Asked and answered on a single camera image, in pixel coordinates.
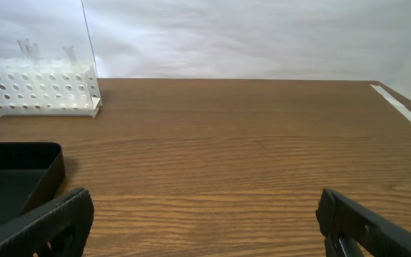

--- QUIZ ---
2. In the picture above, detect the white test tube rack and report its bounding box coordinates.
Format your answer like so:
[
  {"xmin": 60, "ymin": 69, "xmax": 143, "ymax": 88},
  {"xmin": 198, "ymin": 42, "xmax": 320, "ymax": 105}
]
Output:
[{"xmin": 0, "ymin": 59, "xmax": 103, "ymax": 119}]

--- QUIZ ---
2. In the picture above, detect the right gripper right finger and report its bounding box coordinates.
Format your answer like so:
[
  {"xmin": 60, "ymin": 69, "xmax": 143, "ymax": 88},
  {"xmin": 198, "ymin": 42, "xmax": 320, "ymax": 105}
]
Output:
[{"xmin": 315, "ymin": 188, "xmax": 411, "ymax": 257}]

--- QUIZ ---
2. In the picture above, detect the black tray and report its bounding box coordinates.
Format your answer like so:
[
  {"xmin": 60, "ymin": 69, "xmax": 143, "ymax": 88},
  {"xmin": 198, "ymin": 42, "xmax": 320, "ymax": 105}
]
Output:
[{"xmin": 0, "ymin": 141, "xmax": 66, "ymax": 236}]

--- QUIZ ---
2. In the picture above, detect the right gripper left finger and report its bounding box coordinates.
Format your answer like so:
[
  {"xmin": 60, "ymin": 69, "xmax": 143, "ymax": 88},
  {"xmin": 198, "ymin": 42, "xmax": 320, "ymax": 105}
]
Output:
[{"xmin": 0, "ymin": 187, "xmax": 95, "ymax": 257}]

